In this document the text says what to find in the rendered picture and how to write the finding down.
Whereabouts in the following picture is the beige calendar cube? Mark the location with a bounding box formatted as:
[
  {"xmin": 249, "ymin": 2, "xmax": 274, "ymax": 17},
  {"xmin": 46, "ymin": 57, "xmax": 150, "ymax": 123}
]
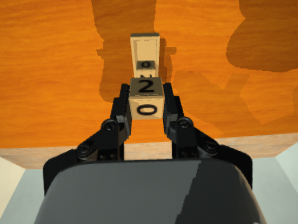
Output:
[
  {"xmin": 136, "ymin": 60, "xmax": 156, "ymax": 77},
  {"xmin": 129, "ymin": 77, "xmax": 165, "ymax": 120}
]

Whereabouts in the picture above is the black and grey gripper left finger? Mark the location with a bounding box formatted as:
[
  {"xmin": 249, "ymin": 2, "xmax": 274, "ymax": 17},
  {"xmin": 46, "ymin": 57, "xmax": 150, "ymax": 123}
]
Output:
[{"xmin": 43, "ymin": 84, "xmax": 132, "ymax": 197}]

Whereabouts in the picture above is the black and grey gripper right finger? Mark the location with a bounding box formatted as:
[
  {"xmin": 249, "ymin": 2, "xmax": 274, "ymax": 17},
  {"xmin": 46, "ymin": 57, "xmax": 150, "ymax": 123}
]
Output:
[{"xmin": 163, "ymin": 82, "xmax": 253, "ymax": 189}]

